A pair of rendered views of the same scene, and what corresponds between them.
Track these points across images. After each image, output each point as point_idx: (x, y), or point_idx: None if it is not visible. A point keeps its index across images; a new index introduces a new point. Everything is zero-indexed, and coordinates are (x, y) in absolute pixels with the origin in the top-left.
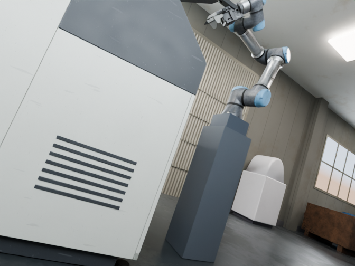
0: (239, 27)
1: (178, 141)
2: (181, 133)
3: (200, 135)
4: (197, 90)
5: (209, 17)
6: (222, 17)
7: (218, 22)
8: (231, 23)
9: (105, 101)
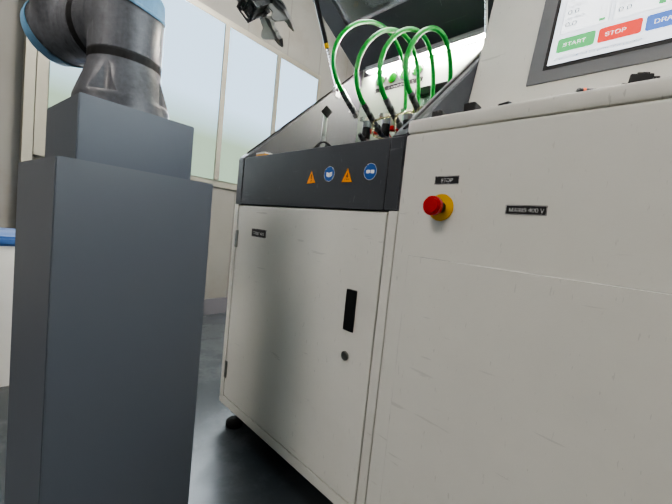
0: None
1: (230, 264)
2: (231, 255)
3: (209, 221)
4: (236, 196)
5: (279, 44)
6: (263, 8)
7: (262, 36)
8: (243, 0)
9: None
